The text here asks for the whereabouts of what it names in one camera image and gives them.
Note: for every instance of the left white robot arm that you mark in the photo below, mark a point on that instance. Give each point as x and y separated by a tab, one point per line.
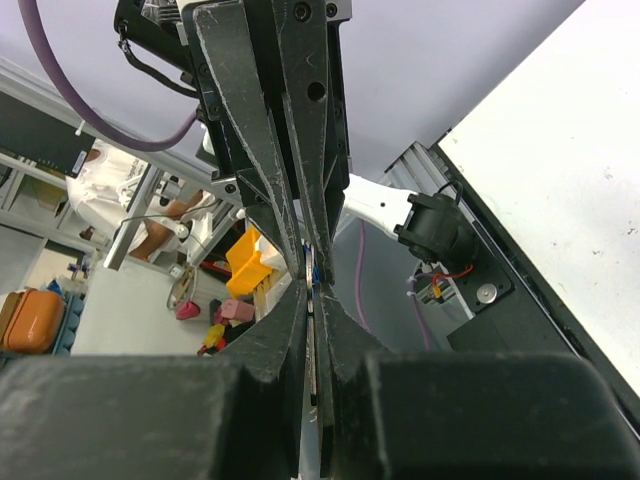
268	77

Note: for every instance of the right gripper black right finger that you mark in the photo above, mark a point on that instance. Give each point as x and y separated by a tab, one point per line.
462	415

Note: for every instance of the orange plastic case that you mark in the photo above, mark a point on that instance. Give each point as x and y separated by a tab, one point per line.
30	320

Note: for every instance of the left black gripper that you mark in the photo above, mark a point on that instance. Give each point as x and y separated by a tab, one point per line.
156	41

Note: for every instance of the person in white shirt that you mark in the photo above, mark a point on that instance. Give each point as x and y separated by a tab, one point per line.
102	191

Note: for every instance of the yellow plastic bin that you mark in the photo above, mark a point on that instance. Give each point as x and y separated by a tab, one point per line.
252	260

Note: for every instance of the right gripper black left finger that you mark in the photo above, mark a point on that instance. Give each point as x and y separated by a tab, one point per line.
234	415

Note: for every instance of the aluminium frame rail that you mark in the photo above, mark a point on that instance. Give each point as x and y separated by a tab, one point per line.
415	170

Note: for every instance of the blue key tag with ring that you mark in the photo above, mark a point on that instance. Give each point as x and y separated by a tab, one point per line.
312	274

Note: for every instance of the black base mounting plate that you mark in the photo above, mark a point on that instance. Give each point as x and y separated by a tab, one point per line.
532	317

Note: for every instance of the pink toy object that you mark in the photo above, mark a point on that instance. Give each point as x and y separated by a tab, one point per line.
187	311

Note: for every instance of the silver key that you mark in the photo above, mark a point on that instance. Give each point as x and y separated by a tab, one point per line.
312	358

